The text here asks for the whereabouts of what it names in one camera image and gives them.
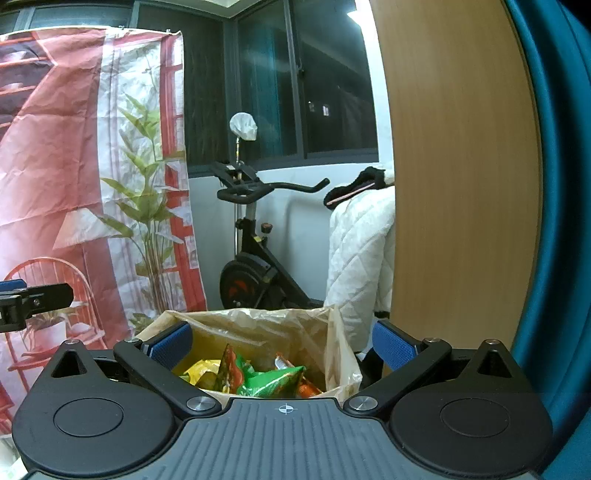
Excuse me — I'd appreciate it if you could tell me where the white quilted blanket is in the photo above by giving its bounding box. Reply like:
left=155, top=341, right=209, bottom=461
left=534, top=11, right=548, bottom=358
left=325, top=173, right=397, bottom=356

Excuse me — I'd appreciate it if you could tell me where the teal curtain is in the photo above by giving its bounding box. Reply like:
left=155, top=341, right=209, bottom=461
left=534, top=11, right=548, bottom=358
left=503, top=0, right=591, bottom=480

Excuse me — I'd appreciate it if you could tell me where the brown paper bag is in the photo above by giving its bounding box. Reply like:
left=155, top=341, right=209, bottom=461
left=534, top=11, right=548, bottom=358
left=139, top=305, right=363, bottom=402

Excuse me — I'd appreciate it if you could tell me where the yellow snack packet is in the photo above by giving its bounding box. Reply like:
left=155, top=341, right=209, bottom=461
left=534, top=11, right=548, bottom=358
left=178, top=359, right=225, bottom=393

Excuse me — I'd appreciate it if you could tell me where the black exercise bike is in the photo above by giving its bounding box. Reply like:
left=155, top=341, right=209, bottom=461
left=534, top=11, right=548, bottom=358
left=211, top=159, right=331, bottom=311

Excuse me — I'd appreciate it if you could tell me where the wooden panel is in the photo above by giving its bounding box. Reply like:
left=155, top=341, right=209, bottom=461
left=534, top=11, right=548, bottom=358
left=372, top=0, right=543, bottom=352

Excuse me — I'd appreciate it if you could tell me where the green striped snack packet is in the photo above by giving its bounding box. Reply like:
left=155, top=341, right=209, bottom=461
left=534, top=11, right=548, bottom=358
left=235, top=364, right=308, bottom=398

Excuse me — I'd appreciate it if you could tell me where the black garment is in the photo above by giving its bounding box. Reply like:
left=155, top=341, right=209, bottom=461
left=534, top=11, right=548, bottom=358
left=323, top=167, right=386, bottom=210

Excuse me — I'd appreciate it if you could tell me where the white plastic bag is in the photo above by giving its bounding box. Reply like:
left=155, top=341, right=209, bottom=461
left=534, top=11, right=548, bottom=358
left=229, top=112, right=258, bottom=142

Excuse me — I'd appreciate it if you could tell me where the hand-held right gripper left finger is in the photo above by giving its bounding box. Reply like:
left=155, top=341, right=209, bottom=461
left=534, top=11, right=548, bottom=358
left=48, top=320, right=223, bottom=418

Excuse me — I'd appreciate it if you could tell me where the dark window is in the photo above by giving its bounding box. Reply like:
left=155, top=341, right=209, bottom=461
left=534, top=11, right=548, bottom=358
left=0, top=0, right=379, bottom=176

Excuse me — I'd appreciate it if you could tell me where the printed backdrop cloth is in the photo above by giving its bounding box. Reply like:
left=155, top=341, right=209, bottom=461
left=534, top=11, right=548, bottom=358
left=0, top=28, right=208, bottom=437

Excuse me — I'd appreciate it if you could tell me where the green triangular snack packet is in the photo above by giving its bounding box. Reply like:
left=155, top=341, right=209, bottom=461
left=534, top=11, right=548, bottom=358
left=216, top=344, right=252, bottom=394

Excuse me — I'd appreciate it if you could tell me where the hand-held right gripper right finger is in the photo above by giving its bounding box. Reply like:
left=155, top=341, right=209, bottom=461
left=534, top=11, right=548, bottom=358
left=344, top=318, right=525, bottom=416

